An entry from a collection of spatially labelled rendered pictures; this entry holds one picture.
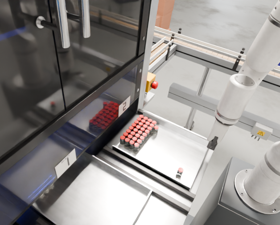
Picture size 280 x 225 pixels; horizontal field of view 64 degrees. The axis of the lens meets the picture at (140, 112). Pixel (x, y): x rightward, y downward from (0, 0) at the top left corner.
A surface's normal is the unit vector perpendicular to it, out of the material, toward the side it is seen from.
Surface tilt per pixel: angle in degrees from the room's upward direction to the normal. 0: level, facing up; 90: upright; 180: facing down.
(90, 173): 0
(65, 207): 0
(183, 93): 90
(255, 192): 90
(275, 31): 89
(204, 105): 90
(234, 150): 0
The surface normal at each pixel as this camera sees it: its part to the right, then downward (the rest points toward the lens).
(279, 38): -0.48, 0.58
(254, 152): 0.11, -0.73
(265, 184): -0.72, 0.41
